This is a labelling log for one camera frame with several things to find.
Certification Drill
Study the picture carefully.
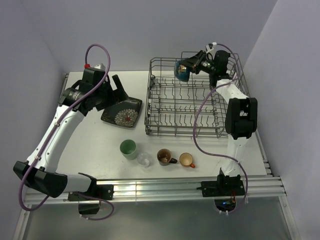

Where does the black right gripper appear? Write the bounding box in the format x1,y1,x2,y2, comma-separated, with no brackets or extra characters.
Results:
178,49,216,75

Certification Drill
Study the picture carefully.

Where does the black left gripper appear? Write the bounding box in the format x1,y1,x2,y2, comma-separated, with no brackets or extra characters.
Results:
93,75,129,111

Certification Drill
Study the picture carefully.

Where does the blue-brown ceramic bowl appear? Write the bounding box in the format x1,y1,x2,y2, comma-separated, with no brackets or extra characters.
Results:
174,61,190,82

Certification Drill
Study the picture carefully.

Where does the green ceramic cup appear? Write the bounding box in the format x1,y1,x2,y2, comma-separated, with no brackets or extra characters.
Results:
119,139,138,160

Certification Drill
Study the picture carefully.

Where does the clear glass tumbler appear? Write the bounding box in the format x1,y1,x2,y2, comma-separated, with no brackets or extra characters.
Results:
137,152,152,171

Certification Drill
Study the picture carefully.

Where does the dark brown mug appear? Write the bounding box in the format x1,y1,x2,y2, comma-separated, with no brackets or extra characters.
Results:
156,148,178,166

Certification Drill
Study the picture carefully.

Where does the orange small mug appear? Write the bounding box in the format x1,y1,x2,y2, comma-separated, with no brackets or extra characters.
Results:
179,152,196,168

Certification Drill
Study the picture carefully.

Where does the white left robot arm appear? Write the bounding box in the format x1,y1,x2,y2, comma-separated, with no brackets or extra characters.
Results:
13,67,129,200

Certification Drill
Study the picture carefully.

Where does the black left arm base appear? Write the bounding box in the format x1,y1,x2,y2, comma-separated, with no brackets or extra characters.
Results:
67,184,115,221

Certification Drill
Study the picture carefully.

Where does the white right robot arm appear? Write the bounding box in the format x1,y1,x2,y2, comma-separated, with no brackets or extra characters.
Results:
175,50,258,178

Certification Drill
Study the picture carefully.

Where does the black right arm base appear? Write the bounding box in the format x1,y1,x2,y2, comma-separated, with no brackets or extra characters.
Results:
196,174,246,197

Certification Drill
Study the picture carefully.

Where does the black floral square plate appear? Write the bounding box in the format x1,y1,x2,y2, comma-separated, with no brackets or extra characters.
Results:
100,97,143,128

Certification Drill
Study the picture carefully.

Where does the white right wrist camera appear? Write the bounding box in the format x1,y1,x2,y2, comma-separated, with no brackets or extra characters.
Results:
205,42,217,53

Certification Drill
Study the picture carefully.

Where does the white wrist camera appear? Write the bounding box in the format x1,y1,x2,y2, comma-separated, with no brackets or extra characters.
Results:
84,63,106,71
205,42,217,53

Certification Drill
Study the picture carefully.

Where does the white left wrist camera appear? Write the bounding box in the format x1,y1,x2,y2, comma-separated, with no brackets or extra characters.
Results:
84,63,106,71

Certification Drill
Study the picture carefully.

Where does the grey wire dish rack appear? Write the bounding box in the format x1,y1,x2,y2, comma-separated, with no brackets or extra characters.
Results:
144,53,250,138

